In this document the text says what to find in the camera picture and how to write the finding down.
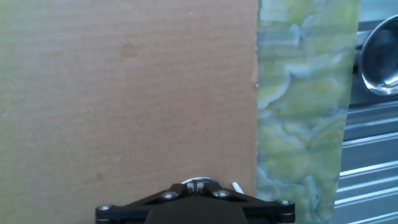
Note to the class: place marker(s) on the brown cardboard sheet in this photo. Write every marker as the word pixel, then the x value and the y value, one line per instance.
pixel 124 93

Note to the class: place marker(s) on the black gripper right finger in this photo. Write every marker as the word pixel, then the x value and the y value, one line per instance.
pixel 270 211

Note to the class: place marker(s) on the steel bowl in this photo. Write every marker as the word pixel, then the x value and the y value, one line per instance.
pixel 382 56

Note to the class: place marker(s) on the green marble pattern mat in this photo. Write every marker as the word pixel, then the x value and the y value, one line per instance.
pixel 304 124

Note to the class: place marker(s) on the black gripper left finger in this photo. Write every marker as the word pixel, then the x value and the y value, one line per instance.
pixel 124 211

